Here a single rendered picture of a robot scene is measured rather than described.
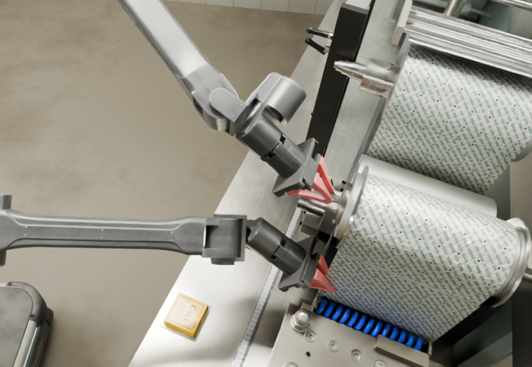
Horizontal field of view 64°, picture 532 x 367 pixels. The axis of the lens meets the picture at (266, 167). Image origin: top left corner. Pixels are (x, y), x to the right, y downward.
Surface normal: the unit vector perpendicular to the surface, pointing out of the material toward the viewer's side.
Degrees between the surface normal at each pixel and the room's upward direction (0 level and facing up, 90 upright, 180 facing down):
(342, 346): 0
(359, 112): 0
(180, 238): 36
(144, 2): 30
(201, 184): 0
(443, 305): 91
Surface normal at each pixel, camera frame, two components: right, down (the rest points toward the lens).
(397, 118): -0.36, 0.71
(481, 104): -0.20, 0.12
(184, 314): 0.11, -0.64
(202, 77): 0.07, -0.18
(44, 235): 0.26, -0.07
